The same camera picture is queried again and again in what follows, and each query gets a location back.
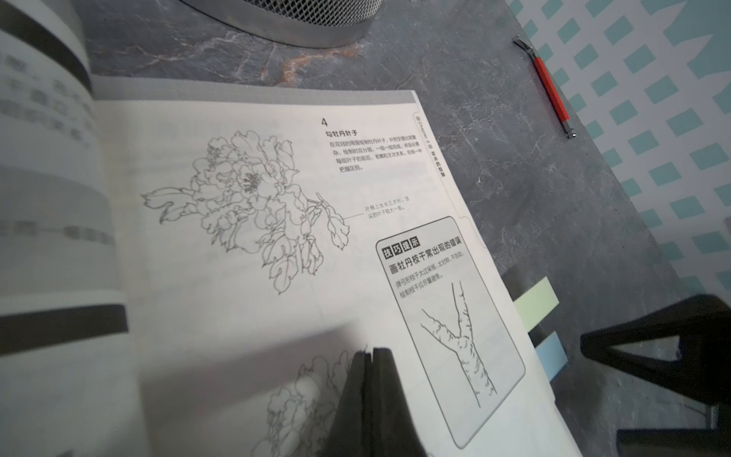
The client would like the sketch tutorial book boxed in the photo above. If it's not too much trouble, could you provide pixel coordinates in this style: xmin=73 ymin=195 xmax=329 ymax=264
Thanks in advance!
xmin=1 ymin=1 xmax=579 ymax=456

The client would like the lower green sticky note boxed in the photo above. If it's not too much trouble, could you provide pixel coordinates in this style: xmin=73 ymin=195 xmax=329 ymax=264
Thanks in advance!
xmin=514 ymin=277 xmax=560 ymax=332

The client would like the blue sticky note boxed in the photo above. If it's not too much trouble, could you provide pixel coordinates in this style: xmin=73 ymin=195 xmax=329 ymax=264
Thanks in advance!
xmin=535 ymin=331 xmax=568 ymax=382

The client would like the mesh trash bin black bag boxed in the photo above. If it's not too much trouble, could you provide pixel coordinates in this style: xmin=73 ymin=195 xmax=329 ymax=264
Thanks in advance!
xmin=184 ymin=0 xmax=384 ymax=49

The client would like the red handled hex key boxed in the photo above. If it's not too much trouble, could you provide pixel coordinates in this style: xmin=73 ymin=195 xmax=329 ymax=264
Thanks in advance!
xmin=513 ymin=35 xmax=577 ymax=139

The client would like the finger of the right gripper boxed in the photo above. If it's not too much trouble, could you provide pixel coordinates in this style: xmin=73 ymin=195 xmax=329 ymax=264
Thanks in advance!
xmin=580 ymin=294 xmax=730 ymax=405
xmin=616 ymin=427 xmax=730 ymax=456

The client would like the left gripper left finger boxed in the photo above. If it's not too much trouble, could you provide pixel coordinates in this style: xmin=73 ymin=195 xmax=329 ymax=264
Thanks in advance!
xmin=321 ymin=352 xmax=373 ymax=457

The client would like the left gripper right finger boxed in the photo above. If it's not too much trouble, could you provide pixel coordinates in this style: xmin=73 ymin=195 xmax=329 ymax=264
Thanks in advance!
xmin=369 ymin=348 xmax=428 ymax=457

